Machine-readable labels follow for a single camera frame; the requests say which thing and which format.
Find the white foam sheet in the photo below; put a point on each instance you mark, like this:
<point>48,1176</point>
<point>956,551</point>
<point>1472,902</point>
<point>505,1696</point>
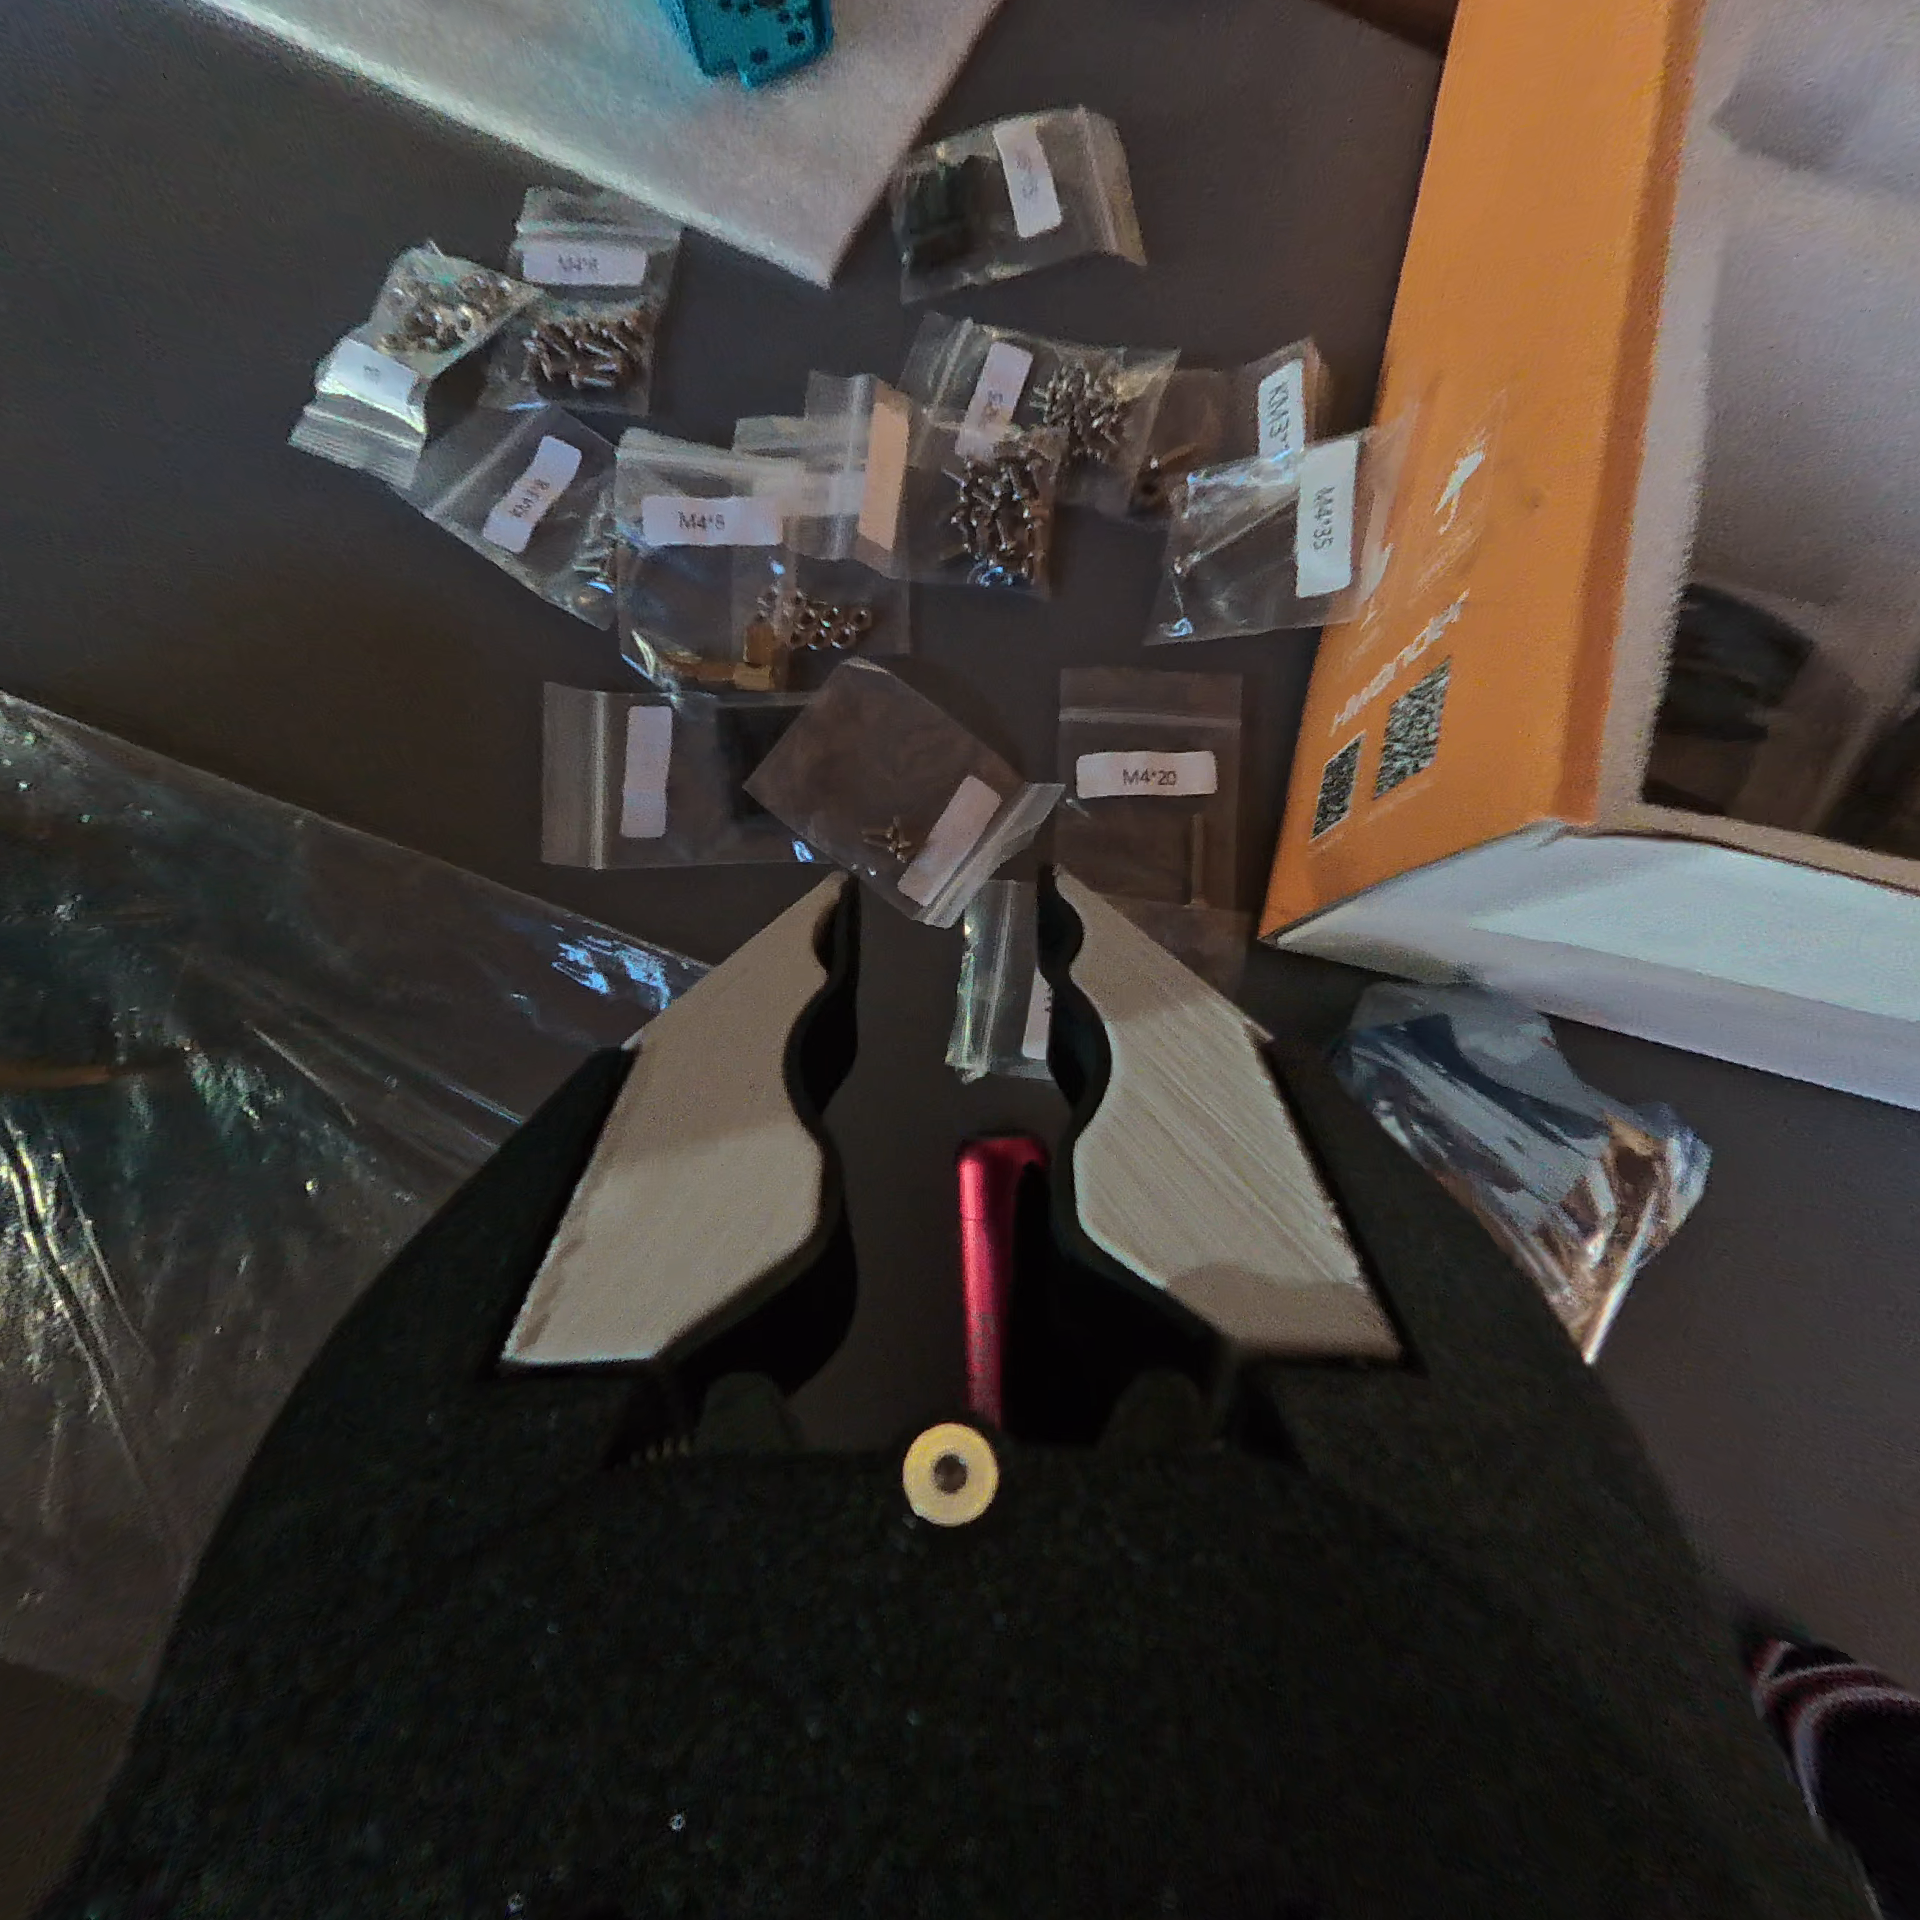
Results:
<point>601,135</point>

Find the large clear plastic bag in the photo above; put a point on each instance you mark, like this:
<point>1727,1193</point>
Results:
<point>225,1124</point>

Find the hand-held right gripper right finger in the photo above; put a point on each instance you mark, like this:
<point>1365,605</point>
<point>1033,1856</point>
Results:
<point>1214,1200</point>

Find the pile of small parts bags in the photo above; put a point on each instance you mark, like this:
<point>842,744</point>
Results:
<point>750,524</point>

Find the orange white cardboard box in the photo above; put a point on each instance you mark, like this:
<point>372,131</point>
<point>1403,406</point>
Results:
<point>1471,524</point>

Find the white foam box insert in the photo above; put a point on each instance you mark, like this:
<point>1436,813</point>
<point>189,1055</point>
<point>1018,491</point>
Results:
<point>1801,374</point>

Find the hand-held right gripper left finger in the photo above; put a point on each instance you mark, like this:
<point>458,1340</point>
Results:
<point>691,1185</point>

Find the short blue U bracket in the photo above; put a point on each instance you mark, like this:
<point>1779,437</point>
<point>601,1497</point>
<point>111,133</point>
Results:
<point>764,39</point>

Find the clear screw bag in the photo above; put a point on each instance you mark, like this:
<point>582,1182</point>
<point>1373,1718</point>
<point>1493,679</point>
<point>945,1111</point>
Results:
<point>991,990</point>

